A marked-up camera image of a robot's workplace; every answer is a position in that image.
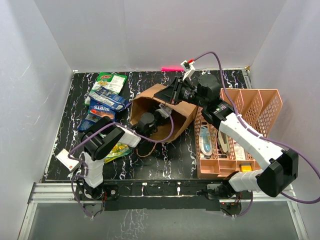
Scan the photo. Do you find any white card packet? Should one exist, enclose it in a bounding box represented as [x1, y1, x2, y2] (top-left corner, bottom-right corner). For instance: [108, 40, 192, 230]
[233, 141, 246, 161]

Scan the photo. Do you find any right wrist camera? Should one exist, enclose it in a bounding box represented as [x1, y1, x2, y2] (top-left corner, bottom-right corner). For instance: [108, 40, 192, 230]
[180, 58, 196, 81]

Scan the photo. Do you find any pink tape strip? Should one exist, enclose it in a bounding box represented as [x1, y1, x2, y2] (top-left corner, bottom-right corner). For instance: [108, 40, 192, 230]
[161, 66, 184, 72]

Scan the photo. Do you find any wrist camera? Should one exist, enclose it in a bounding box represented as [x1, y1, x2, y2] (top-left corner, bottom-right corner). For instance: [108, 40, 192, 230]
[156, 104, 172, 119]
[180, 58, 196, 81]

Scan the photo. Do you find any blue snack packet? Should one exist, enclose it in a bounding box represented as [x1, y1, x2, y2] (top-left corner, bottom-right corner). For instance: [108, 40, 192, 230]
[78, 113, 101, 132]

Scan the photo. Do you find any small white box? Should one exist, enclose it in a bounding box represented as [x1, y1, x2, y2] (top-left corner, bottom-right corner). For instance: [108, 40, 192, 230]
[56, 148, 81, 172]

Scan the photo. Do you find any dark blue nutrition-label packet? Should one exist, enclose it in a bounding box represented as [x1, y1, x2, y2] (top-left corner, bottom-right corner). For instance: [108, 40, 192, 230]
[89, 90, 131, 112]

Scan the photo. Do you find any green white snack bag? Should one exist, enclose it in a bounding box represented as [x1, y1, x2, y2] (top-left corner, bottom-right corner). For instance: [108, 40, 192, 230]
[89, 72, 127, 95]

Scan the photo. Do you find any yellow eraser block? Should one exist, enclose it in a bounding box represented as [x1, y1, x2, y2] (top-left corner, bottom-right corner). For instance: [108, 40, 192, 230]
[240, 163, 252, 173]

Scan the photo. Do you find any green yellow snack packet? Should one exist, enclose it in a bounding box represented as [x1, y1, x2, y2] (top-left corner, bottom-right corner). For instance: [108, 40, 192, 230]
[104, 143, 131, 164]

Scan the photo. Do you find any beige stapler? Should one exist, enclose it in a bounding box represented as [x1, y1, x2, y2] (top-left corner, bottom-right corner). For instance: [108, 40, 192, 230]
[217, 130, 230, 154]

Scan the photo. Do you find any blue white toothbrush pack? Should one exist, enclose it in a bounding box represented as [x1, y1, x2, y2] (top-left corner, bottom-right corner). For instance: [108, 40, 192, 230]
[199, 125, 213, 157]

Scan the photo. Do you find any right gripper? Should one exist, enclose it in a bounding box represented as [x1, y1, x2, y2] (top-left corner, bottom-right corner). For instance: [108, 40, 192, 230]
[154, 76, 208, 109]

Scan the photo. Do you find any brown paper bag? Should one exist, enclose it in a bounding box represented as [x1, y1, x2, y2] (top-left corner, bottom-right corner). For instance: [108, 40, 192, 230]
[129, 83, 201, 158]

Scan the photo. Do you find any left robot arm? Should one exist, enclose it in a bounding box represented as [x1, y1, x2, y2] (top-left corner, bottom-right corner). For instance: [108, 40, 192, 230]
[81, 106, 172, 200]

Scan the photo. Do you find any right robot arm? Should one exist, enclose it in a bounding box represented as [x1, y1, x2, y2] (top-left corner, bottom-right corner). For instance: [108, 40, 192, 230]
[154, 74, 299, 199]

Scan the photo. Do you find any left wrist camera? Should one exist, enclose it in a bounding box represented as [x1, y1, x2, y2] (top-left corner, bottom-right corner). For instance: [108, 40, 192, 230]
[156, 104, 172, 119]

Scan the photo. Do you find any blue Burts crisps packet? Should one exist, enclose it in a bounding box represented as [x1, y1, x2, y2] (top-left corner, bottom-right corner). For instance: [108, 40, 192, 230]
[88, 99, 116, 121]

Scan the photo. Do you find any pink plastic desk organizer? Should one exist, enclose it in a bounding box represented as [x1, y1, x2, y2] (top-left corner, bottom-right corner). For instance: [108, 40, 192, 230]
[194, 88, 283, 179]

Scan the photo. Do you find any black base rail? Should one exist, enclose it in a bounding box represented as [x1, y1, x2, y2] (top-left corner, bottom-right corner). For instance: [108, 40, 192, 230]
[73, 179, 250, 214]

